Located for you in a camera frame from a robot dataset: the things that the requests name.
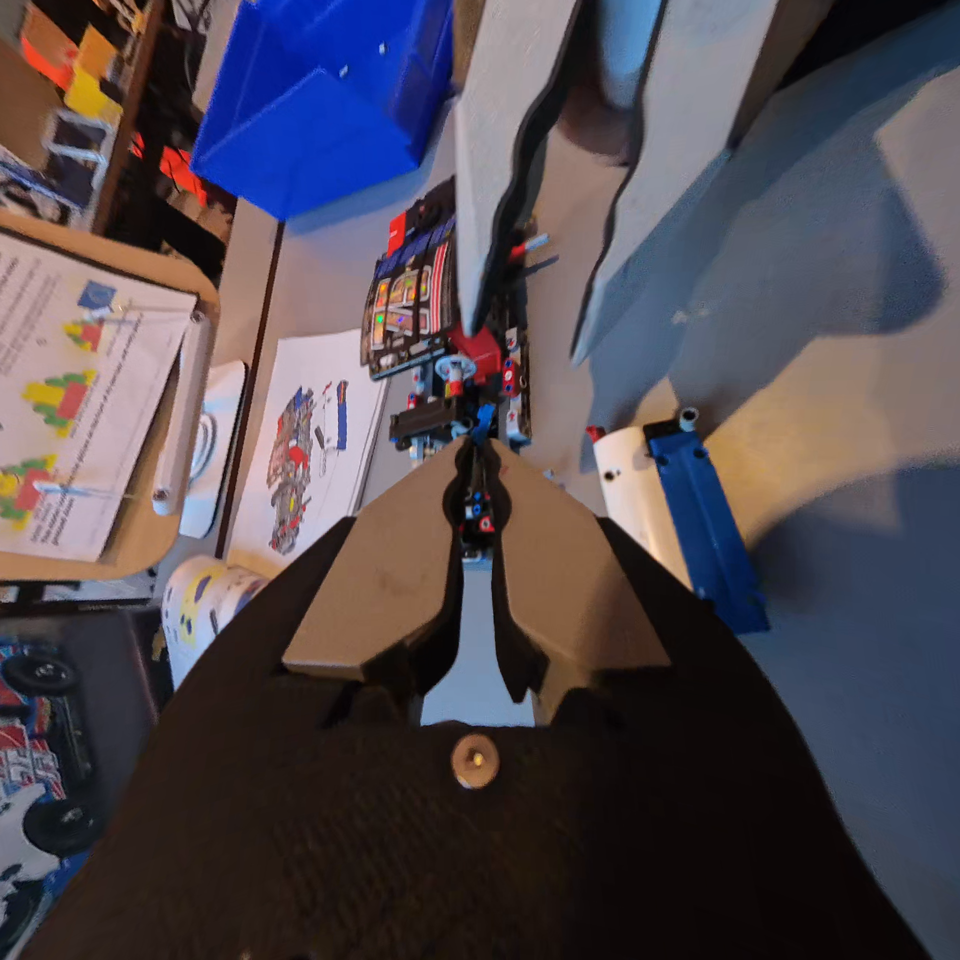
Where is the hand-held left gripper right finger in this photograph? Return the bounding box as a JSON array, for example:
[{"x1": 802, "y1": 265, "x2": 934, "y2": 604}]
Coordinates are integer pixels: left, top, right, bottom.
[{"x1": 487, "y1": 438, "x2": 672, "y2": 725}]

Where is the dark shelf rack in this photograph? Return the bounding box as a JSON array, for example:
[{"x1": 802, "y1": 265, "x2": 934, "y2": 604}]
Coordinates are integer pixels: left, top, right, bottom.
[{"x1": 0, "y1": 0, "x2": 241, "y2": 249}]

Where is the white printed roll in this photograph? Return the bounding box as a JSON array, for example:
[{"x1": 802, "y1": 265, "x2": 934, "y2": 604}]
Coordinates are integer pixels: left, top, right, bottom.
[{"x1": 161, "y1": 555, "x2": 271, "y2": 691}]

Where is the white blue panel assembly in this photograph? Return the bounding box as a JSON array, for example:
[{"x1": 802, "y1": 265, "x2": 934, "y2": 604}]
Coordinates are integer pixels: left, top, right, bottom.
[{"x1": 585, "y1": 408, "x2": 770, "y2": 635}]

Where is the tan wooden board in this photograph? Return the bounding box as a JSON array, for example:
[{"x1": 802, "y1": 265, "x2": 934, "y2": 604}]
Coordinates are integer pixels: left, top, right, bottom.
[{"x1": 0, "y1": 210, "x2": 222, "y2": 582}]

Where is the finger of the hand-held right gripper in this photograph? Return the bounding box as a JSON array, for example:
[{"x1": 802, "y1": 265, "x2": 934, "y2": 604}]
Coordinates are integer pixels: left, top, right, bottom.
[
  {"x1": 453, "y1": 0, "x2": 585, "y2": 339},
  {"x1": 570, "y1": 0, "x2": 834, "y2": 369}
]

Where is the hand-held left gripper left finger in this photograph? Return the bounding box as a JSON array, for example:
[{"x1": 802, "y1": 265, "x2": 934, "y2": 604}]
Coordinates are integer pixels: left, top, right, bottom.
[{"x1": 282, "y1": 437, "x2": 470, "y2": 684}]

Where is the printed toy car box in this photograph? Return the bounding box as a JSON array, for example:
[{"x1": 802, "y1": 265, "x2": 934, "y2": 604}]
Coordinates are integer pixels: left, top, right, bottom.
[{"x1": 0, "y1": 637, "x2": 106, "y2": 960}]

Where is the open instruction booklet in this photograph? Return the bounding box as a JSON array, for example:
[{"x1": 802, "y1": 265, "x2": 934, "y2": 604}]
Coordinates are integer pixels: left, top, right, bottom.
[{"x1": 225, "y1": 330, "x2": 391, "y2": 560}]

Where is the blue storage bin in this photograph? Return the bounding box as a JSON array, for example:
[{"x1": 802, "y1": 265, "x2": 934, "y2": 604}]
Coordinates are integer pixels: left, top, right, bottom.
[{"x1": 191, "y1": 0, "x2": 459, "y2": 222}]

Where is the toy brick car model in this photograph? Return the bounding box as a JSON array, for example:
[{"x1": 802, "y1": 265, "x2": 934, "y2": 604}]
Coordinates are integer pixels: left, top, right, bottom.
[{"x1": 386, "y1": 217, "x2": 560, "y2": 564}]

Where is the dark printed sticker sheet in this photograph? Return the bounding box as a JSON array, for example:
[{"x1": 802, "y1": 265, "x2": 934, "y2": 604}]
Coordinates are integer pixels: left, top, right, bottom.
[{"x1": 360, "y1": 180, "x2": 459, "y2": 376}]

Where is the grey desk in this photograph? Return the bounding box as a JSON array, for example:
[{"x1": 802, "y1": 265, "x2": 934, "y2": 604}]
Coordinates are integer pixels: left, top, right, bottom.
[{"x1": 217, "y1": 0, "x2": 960, "y2": 960}]

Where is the white rounded pad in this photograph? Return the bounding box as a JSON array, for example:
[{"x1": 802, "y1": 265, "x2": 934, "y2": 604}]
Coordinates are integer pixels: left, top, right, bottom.
[{"x1": 180, "y1": 360, "x2": 249, "y2": 541}]

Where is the printed brick picture sheet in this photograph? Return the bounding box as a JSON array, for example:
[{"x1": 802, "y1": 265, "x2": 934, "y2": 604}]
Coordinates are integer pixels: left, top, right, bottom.
[{"x1": 0, "y1": 232, "x2": 198, "y2": 564}]

